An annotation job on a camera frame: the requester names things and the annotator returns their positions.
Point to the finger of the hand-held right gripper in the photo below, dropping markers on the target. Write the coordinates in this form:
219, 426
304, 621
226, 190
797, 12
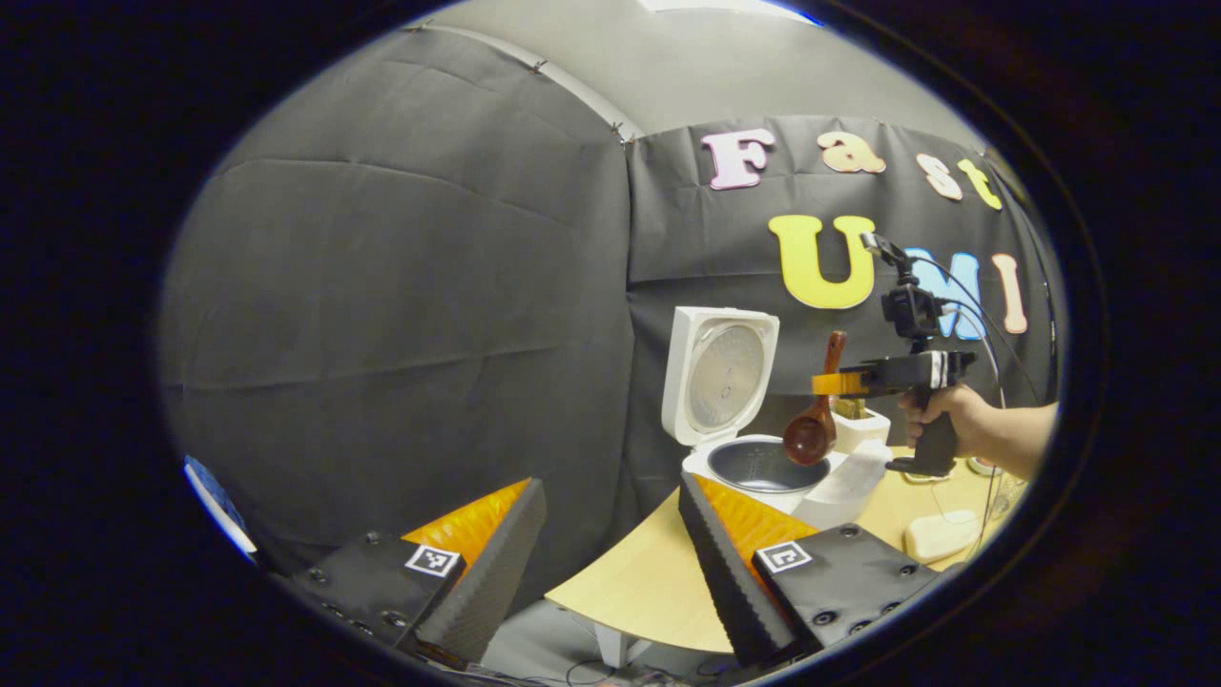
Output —
838, 384

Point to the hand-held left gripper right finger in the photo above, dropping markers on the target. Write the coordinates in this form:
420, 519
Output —
725, 572

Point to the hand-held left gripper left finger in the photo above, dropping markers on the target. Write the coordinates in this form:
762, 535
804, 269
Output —
496, 563

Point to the brown wooden spoon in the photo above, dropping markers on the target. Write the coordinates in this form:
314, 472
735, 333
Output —
809, 434

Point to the white rice cooker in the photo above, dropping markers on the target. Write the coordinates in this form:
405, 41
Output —
715, 372

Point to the brown toast slice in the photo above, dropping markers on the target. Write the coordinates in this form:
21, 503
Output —
849, 408

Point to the white toaster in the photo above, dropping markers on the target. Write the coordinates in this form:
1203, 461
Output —
863, 434

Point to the white table leg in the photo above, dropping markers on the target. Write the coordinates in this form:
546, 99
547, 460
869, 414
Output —
618, 649

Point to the cream square dish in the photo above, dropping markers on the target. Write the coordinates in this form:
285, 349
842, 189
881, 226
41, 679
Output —
940, 536

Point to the blue white panel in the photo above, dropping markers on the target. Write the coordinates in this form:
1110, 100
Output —
219, 506

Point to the large ceiling light panel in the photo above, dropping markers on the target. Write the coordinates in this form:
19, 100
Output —
725, 8

